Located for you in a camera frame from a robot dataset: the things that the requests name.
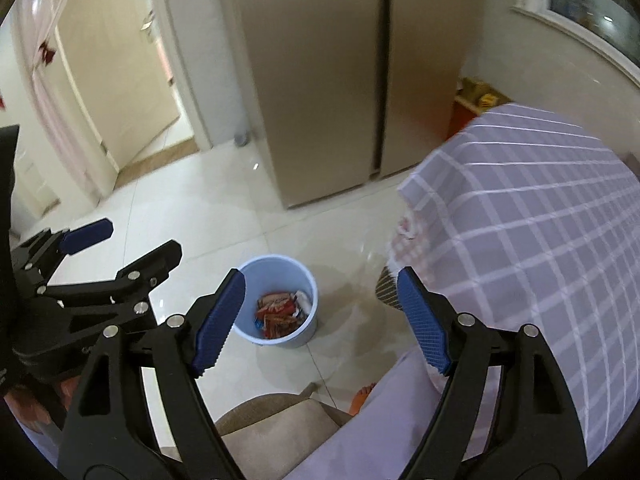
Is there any person's left hand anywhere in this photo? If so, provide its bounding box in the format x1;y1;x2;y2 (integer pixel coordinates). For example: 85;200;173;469
5;380;69;434

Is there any beige double-door refrigerator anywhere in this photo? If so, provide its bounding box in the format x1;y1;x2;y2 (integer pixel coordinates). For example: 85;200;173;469
220;0;481;211

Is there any light blue plastic bin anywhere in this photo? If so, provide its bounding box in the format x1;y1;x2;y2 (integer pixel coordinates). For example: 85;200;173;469
232;255;319;350

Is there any red and white snack wrapper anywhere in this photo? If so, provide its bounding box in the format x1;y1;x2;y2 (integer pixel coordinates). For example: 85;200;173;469
255;291;299;339

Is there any brown woven cloth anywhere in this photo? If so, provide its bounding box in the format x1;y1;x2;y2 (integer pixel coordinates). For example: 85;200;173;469
373;265;404;311

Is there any cream door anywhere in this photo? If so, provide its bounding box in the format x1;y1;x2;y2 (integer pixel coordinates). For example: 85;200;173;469
55;0;182;176

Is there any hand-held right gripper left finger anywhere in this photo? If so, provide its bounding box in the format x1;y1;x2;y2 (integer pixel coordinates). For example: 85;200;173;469
56;267;247;480

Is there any person's bare foot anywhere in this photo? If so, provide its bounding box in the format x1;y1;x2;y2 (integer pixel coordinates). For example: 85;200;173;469
349;382;377;416

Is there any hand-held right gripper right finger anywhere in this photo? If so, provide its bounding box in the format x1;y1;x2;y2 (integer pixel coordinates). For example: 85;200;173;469
397;266;589;480

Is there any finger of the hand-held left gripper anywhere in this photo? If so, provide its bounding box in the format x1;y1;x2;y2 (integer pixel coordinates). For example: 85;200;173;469
37;239;183;307
9;217;115;286

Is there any open cardboard box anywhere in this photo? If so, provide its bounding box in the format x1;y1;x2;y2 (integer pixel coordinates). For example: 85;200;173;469
456;76;512;111

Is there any orange-red box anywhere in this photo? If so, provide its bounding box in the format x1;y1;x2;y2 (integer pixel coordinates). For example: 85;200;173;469
446;101;479;141

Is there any pink checked undercloth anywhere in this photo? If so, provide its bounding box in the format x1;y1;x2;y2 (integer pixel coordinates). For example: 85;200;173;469
389;209;442;272

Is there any beige chair seat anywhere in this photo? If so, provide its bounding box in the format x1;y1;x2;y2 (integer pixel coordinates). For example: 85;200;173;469
215;382;352;480

